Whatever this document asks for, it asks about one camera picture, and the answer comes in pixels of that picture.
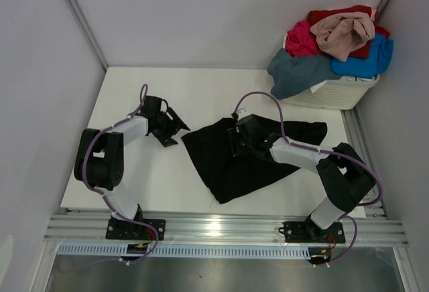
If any white slotted cable duct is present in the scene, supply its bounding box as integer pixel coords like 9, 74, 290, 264
58, 242, 310, 260

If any purple cable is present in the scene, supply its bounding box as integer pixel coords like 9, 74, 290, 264
60, 83, 159, 273
233, 91, 383, 267

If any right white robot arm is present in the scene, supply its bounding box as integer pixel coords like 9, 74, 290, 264
228, 113, 377, 242

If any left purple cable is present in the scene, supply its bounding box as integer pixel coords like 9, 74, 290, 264
60, 83, 159, 273

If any beige pink t shirt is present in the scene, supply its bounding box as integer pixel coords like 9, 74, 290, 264
310, 12, 375, 62

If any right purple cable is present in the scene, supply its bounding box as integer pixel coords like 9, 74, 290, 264
233, 91, 383, 267

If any aluminium mounting rail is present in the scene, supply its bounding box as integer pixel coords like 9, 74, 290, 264
44, 210, 409, 247

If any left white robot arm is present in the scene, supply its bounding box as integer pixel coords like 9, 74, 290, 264
74, 96, 190, 239

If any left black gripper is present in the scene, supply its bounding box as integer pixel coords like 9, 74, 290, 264
153, 108, 189, 147

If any white laundry basket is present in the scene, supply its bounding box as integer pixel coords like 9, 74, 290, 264
282, 80, 379, 110

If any bright blue t shirt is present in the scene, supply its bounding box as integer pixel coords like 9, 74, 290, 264
330, 33, 394, 79

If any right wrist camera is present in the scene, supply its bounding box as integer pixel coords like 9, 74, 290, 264
231, 108, 250, 121

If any black t shirt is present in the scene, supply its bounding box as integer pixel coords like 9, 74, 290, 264
180, 113, 328, 205

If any dark red t shirt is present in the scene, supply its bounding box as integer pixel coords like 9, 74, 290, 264
307, 5, 390, 59

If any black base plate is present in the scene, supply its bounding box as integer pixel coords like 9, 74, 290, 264
278, 221, 346, 244
105, 217, 166, 240

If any magenta t shirt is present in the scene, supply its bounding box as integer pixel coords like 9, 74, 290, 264
284, 20, 321, 57

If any grey blue t shirt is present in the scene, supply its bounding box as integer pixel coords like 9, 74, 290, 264
267, 48, 342, 100

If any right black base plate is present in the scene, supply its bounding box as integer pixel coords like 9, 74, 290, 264
278, 221, 346, 244

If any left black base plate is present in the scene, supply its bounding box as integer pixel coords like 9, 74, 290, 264
105, 217, 166, 240

